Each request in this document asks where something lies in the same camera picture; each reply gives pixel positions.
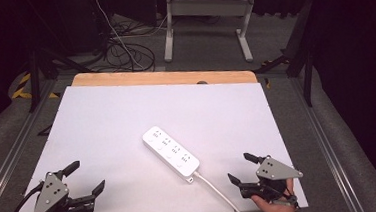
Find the black metal stand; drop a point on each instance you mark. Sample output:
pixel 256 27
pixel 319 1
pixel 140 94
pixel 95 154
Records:
pixel 34 80
pixel 306 64

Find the yellow black floor tape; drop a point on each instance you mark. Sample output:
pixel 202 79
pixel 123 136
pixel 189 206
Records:
pixel 21 89

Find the wooden table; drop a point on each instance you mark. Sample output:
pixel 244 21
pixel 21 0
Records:
pixel 160 77

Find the white board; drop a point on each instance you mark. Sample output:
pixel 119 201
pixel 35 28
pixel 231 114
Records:
pixel 117 124

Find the aluminium floor rail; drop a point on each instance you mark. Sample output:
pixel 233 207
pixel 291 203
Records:
pixel 329 149
pixel 12 155

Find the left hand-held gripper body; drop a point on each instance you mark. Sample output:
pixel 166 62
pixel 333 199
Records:
pixel 50 196

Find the white power strip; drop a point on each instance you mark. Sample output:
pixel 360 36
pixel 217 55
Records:
pixel 171 153

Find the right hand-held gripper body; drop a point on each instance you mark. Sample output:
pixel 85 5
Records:
pixel 274 170

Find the person's right hand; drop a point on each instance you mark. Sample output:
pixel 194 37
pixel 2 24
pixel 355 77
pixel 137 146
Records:
pixel 280 210

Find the white metal desk frame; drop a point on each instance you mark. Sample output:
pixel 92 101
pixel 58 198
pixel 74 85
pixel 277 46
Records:
pixel 207 6

